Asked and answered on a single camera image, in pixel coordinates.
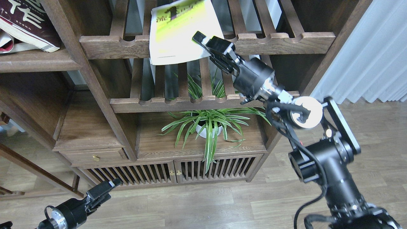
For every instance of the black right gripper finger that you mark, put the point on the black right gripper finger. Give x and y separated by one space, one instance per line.
226 64
217 47

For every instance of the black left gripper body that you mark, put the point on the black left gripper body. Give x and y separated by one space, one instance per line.
74 212

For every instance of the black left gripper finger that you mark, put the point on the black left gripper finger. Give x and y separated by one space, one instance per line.
101 190

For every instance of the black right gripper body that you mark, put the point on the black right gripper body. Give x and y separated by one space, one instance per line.
254 81

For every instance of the yellow green paperback book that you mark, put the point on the yellow green paperback book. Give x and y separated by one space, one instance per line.
172 29

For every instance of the maroon hardcover book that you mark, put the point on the maroon hardcover book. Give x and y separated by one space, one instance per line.
27 22

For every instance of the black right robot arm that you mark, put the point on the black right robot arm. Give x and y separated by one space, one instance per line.
322 141

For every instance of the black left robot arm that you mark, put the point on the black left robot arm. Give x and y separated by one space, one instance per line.
33 213

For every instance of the green spider plant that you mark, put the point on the green spider plant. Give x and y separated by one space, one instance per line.
231 119

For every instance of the white plant pot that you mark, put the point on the white plant pot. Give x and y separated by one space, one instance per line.
201 130

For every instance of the dark wooden bookshelf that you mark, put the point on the dark wooden bookshelf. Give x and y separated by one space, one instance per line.
98 95

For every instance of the white pleated curtain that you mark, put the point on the white pleated curtain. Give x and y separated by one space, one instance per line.
372 64

